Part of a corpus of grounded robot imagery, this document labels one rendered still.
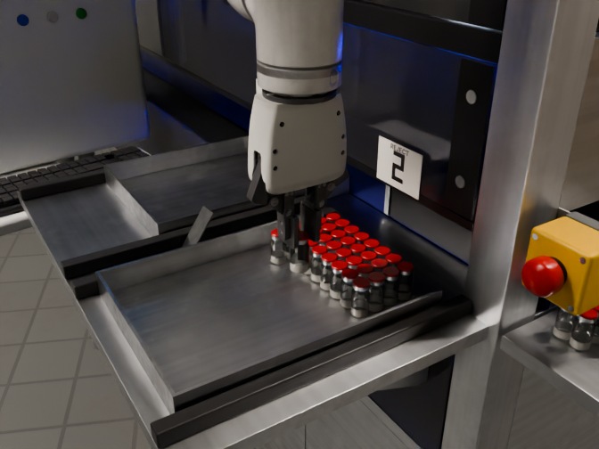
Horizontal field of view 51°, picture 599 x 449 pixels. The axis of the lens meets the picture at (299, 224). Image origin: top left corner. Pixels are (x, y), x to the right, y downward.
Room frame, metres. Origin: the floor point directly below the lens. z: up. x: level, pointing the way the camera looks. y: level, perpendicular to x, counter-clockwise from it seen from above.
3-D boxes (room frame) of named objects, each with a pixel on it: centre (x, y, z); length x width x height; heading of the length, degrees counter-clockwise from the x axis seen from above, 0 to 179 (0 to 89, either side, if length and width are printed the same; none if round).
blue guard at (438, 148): (1.47, 0.31, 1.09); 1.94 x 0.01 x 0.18; 32
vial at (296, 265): (0.62, 0.00, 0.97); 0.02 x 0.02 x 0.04
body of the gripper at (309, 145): (0.62, 0.00, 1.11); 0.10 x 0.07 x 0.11; 122
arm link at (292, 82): (0.62, 0.00, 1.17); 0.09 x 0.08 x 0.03; 122
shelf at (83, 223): (0.81, 0.10, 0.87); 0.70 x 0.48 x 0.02; 32
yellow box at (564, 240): (0.56, -0.29, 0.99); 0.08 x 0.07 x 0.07; 122
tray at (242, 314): (0.65, 0.04, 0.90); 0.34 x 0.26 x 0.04; 122
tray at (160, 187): (0.99, 0.13, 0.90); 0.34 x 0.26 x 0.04; 122
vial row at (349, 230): (0.73, -0.09, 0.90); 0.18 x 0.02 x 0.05; 32
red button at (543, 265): (0.53, -0.25, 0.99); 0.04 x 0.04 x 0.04; 32
